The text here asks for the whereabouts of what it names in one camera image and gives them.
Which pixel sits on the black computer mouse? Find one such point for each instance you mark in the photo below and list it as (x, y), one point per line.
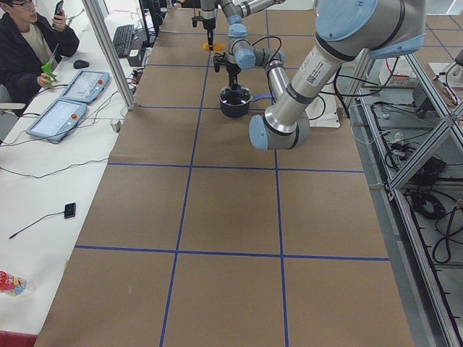
(81, 64)

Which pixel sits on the green toy figure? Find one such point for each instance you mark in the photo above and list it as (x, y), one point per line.
(51, 77)

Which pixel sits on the yellow corn cob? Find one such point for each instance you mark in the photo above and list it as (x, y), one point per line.
(217, 47)

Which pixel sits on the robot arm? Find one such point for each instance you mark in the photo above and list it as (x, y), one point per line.
(234, 14)
(342, 30)

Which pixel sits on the teach pendant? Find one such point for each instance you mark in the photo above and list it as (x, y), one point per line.
(57, 120)
(86, 86)

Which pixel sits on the person in black jacket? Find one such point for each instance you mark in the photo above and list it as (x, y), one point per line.
(28, 42)

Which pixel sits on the lower teach pendant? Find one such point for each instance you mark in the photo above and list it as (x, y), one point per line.
(57, 120)

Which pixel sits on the black small device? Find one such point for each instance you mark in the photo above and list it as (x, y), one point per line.
(70, 210)

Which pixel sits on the black smartphone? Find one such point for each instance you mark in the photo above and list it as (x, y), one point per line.
(58, 8)

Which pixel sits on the blue saucepan with handle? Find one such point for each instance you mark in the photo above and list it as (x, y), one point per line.
(239, 111)

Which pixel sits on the glass lid purple knob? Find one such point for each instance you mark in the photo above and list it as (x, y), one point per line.
(240, 98)

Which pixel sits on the aluminium frame post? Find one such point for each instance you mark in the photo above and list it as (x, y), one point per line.
(98, 24)

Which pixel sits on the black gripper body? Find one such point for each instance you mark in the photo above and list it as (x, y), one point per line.
(208, 24)
(231, 71)

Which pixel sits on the red plastic bottle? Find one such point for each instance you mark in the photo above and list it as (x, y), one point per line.
(13, 285)

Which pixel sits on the black keyboard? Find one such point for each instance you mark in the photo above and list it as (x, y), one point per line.
(122, 40)

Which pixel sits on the upper teach pendant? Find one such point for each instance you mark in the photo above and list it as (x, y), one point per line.
(86, 86)

